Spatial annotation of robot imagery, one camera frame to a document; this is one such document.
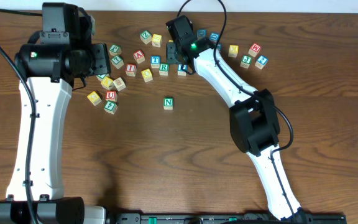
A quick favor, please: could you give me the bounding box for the green N block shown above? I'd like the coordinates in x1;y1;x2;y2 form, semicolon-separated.
163;97;174;110

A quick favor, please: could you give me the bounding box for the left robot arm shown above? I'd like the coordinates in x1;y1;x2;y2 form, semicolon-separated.
0;2;114;224

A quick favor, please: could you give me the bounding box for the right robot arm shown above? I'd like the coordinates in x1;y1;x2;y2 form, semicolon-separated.
166;15;307;223

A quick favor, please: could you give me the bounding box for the green V block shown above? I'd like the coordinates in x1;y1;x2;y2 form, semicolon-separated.
96;74;109;81

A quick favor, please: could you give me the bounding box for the green R block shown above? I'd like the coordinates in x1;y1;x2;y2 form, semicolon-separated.
159;63;169;76

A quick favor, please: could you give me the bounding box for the green 7 block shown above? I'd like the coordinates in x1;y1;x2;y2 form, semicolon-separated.
111;55;124;69

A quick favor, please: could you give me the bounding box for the blue T block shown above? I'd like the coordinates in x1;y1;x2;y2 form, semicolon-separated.
150;55;161;69

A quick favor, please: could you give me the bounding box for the yellow block beside V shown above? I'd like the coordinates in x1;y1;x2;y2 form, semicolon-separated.
101;77;114;90

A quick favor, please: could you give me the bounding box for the blue P block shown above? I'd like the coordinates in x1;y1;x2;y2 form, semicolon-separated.
177;64;188;76

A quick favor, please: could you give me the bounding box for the green block upper left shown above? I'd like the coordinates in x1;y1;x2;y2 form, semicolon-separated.
109;44;122;56

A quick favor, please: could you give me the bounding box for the yellow block top left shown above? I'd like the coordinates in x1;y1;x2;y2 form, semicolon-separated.
152;34;162;47

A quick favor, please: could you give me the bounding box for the plain wooden picture block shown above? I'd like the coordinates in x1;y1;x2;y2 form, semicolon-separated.
113;77;126;91

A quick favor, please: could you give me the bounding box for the red I block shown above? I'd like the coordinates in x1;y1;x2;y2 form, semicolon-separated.
126;63;137;77

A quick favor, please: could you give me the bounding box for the yellow block centre low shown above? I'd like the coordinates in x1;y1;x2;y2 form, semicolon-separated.
141;68;153;83

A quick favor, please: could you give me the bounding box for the red U block left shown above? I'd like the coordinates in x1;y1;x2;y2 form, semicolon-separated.
105;90;117;103

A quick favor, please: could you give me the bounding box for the yellow block far left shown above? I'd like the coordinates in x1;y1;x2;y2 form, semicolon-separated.
87;91;102;106

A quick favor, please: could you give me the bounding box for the red A block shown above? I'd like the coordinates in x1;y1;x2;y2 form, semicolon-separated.
133;50;145;64

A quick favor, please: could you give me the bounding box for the green Z block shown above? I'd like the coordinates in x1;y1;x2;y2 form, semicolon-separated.
140;30;152;45

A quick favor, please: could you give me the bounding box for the green 4 block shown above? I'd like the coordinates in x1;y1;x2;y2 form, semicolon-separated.
104;101;118;114

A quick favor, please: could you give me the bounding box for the blue D block tilted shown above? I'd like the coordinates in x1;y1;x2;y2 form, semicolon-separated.
209;32;219;44

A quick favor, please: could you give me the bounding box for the yellow block right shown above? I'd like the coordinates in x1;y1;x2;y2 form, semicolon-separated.
228;45;239;58

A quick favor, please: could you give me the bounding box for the green J block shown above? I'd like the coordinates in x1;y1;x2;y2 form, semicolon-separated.
240;55;252;68

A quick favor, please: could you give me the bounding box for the red M block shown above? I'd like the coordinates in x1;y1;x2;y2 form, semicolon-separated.
248;43;262;57

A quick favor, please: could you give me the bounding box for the blue 2 block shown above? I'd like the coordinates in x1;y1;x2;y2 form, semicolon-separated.
255;55;268;69

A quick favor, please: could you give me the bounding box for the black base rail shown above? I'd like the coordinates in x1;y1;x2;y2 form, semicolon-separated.
115;211;347;224

